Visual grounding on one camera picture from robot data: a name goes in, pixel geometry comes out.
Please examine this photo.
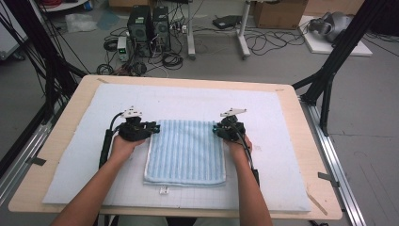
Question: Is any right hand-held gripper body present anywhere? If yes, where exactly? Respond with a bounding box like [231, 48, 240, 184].
[220, 107, 247, 142]

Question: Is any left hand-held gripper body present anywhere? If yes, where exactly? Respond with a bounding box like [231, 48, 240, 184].
[118, 106, 152, 142]

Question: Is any blue striped towel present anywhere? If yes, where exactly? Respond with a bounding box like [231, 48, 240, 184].
[143, 119, 228, 195]

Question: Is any person's left hand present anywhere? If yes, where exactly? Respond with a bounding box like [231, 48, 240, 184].
[109, 135, 147, 165]

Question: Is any person's right hand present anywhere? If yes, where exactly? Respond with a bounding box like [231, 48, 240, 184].
[226, 135, 253, 162]

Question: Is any white foam mat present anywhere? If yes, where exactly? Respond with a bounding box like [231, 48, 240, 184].
[42, 83, 312, 213]

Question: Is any light wooden table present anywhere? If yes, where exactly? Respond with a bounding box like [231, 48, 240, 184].
[8, 74, 343, 220]

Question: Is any white power supply box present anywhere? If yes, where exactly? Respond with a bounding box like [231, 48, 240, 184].
[116, 36, 131, 62]

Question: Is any wide black computer tower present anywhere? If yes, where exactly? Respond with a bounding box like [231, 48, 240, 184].
[126, 5, 154, 58]

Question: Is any white desk leg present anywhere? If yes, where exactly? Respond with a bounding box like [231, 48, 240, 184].
[236, 0, 252, 59]
[185, 0, 198, 61]

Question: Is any narrow black computer tower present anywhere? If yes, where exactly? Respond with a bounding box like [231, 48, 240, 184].
[152, 5, 172, 53]

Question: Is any black tape piece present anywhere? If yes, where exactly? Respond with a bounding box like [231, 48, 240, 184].
[25, 156, 47, 167]
[317, 171, 341, 188]

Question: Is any flat black device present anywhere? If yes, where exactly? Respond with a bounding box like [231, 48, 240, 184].
[212, 14, 243, 30]

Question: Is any thin wooden stick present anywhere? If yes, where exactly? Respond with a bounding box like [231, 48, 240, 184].
[305, 190, 329, 218]

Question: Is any white board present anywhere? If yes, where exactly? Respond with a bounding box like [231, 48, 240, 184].
[297, 15, 374, 57]

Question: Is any clear plastic bag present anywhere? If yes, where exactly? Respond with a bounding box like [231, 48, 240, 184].
[64, 12, 99, 34]

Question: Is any brown cardboard box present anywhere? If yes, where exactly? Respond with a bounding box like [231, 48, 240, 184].
[252, 0, 309, 30]

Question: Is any round white table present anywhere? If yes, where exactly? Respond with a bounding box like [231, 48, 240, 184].
[37, 0, 91, 13]

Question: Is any grey headset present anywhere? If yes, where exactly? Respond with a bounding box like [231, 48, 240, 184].
[308, 11, 355, 43]

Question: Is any white cabinet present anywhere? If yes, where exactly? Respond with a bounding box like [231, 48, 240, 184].
[0, 5, 28, 61]

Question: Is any left hand-held gripper cable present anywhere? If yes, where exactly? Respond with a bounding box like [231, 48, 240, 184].
[98, 111, 125, 170]

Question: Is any hand-held gripper cable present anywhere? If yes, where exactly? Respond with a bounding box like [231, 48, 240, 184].
[232, 124, 261, 186]
[98, 111, 125, 170]

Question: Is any right hand-held gripper cable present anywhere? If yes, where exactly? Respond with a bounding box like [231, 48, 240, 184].
[232, 124, 261, 186]

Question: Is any coiled black cable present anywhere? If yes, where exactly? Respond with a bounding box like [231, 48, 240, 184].
[160, 51, 184, 72]

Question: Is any tangle of black floor cables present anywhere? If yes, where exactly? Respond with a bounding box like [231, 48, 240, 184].
[244, 25, 311, 57]

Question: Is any aluminium rail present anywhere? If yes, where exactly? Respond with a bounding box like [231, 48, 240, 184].
[299, 96, 367, 226]
[0, 121, 54, 206]

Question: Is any black frame stand with cables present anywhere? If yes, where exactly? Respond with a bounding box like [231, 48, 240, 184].
[0, 0, 89, 124]

